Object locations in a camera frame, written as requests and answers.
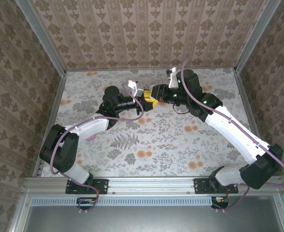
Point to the pink earbud charging case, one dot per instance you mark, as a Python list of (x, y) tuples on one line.
[(91, 138)]

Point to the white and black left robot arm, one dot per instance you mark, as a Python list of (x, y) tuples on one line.
[(91, 126)]

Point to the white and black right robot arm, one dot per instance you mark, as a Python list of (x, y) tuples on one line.
[(236, 133)]

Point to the grey sheet metal panel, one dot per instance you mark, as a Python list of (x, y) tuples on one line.
[(144, 220)]

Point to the aluminium table side rail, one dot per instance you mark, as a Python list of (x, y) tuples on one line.
[(245, 101), (57, 101)]

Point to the aluminium mounting rail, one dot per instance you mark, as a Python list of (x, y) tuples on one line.
[(151, 184)]

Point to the aluminium frame post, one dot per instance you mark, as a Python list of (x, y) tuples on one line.
[(255, 36), (42, 38)]

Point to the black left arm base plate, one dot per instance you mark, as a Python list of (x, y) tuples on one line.
[(103, 186)]

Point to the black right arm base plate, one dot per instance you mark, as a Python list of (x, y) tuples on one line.
[(199, 186)]

